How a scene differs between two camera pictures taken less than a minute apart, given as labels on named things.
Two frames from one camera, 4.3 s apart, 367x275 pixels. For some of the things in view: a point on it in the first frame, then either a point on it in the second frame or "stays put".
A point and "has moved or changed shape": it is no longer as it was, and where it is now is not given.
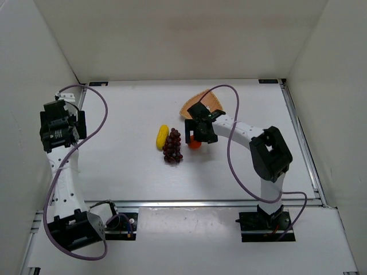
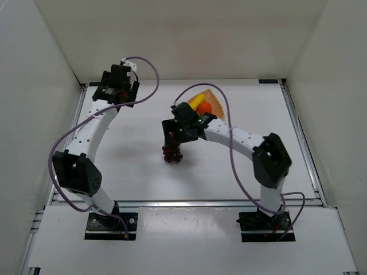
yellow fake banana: [162, 136] → [197, 99]
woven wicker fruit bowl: [210, 101] stays put
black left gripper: [60, 140] → [133, 89]
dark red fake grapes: [171, 147] stays put
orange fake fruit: [194, 144] has moved or changed shape
